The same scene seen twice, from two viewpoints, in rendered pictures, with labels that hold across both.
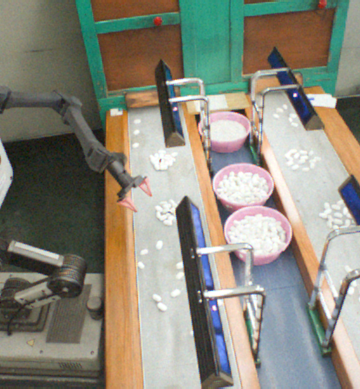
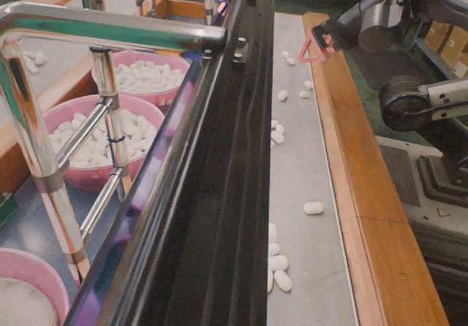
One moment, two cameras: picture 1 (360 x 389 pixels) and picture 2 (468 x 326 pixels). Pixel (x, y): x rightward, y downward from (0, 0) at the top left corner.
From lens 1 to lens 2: 2.24 m
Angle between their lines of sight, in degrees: 97
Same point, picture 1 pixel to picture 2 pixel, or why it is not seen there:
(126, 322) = not seen: hidden behind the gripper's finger
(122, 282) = (330, 71)
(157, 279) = (288, 74)
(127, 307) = not seen: hidden behind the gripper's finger
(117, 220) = (352, 130)
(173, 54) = not seen: outside the picture
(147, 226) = (299, 124)
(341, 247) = (60, 47)
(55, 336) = (398, 153)
